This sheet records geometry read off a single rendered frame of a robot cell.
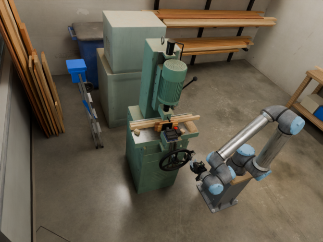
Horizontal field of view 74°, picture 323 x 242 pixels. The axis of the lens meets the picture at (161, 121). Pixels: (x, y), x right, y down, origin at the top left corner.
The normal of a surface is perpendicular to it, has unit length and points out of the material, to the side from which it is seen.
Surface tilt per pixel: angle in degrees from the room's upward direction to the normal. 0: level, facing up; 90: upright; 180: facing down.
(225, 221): 0
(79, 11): 90
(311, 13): 90
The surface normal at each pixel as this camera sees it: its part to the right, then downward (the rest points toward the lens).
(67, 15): 0.38, 0.68
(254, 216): 0.14, -0.72
